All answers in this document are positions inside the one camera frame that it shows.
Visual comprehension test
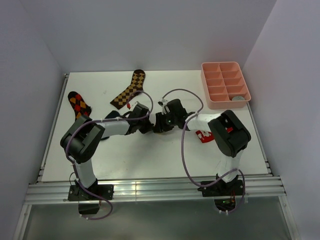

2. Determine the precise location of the brown tan argyle sock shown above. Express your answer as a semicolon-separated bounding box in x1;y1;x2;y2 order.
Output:
110;69;146;110

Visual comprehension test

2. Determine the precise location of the red santa sock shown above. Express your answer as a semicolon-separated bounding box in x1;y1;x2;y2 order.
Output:
195;130;214;144

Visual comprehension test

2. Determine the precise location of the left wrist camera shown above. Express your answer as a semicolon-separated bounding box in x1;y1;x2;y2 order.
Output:
126;101;140;111

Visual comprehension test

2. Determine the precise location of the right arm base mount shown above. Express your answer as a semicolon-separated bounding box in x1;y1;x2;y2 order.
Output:
197;177;246;215

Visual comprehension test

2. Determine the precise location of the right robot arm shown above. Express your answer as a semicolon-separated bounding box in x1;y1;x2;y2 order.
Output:
153;99;252;195

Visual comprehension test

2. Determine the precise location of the red orange argyle sock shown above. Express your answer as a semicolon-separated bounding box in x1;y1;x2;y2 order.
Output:
67;91;92;120

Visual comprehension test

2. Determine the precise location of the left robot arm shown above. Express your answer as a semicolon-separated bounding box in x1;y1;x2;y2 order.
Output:
60;102;153;200

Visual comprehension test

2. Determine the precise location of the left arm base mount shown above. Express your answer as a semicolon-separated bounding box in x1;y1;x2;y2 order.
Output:
67;183;114;216

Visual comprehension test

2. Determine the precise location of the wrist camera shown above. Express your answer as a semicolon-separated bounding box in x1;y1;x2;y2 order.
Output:
126;101;140;111
157;98;169;115

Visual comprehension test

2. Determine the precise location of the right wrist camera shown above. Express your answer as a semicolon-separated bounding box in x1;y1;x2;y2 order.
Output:
157;98;169;115

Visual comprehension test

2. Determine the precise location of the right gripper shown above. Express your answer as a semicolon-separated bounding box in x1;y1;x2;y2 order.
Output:
153;111;178;134

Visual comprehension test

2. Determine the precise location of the pink compartment tray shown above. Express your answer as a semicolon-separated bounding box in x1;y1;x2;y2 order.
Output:
201;61;252;110

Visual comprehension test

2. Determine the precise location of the dark navy ankle sock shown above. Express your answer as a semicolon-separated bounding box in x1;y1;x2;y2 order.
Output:
105;110;121;119

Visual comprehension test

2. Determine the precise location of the aluminium frame rail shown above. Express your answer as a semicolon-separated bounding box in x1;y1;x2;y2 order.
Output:
23;175;287;205

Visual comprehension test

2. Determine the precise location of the yellow ankle sock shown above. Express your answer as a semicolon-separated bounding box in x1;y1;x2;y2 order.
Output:
154;132;167;136

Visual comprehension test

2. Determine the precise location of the grey ankle sock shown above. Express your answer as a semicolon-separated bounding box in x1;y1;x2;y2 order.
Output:
231;95;246;102

